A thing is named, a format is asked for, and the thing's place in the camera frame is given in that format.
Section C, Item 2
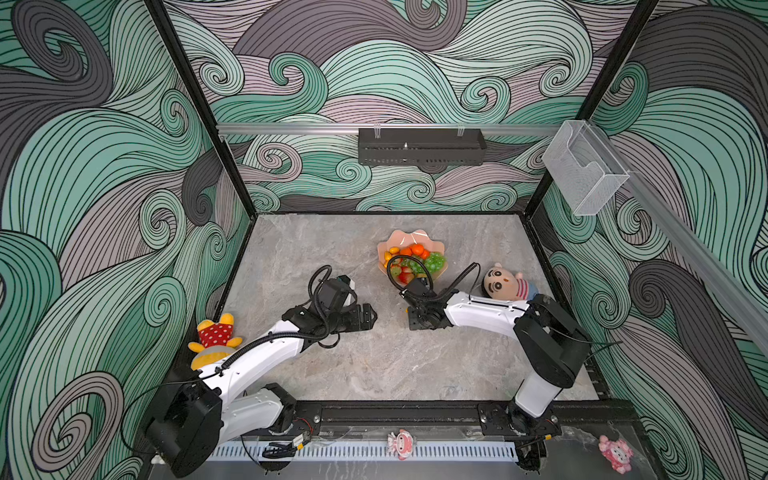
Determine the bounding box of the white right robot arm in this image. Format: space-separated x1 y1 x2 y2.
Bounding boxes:
400 278 593 421

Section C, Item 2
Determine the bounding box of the aluminium rail right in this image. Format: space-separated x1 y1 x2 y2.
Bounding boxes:
588 122 767 353

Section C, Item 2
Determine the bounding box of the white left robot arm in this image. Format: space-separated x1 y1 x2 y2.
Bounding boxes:
140 275 378 478

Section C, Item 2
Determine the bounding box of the aluminium rail back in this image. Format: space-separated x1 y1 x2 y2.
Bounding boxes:
216 122 560 137

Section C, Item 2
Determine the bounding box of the pink plush toy right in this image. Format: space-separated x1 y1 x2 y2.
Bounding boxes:
598 435 634 474

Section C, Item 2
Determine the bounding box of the black corner frame post left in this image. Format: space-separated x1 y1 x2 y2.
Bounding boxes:
145 0 257 222

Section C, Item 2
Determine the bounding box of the yellow red plush toy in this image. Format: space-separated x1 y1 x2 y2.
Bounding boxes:
187 313 243 370

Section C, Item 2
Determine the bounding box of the pink scalloped fruit bowl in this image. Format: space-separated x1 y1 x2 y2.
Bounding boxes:
377 230 447 285

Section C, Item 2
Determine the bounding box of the aluminium rail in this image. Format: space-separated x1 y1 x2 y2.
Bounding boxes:
216 122 560 137
588 122 767 353

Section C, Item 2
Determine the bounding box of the white cable duct strip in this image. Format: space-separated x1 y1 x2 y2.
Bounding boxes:
208 440 518 463

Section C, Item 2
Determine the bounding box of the black corner frame post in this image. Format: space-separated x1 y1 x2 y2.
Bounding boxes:
145 0 257 222
523 0 659 221

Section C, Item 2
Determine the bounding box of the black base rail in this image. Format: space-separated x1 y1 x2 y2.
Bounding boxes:
161 399 637 438

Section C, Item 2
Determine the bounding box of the green grape bunch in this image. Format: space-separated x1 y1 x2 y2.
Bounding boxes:
400 252 446 275

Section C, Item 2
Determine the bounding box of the black wall shelf tray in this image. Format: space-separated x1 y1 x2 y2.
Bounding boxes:
357 129 487 171

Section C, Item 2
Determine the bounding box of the clear plastic wall box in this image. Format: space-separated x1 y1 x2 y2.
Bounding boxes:
542 120 629 216

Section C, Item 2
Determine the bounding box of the black corner frame post right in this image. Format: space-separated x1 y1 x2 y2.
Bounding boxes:
523 0 659 221

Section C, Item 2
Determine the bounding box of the strawberry pair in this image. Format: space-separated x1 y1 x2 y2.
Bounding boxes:
398 271 416 285

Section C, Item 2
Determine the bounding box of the pink pig figurine centre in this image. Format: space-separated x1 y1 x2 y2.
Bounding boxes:
387 429 415 461

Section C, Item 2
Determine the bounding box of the boy plush doll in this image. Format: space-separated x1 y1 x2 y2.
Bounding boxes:
482 263 539 301

